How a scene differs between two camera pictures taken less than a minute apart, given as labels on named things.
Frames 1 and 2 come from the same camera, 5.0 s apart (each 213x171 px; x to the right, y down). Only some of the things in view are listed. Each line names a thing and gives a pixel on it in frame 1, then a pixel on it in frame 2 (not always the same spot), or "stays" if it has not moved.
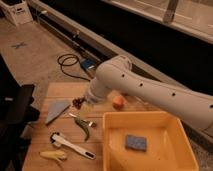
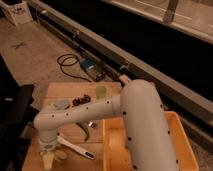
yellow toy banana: x=52 y=154 stays
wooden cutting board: x=68 y=133 stays
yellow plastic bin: x=168 y=145 stays
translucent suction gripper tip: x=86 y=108 → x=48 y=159
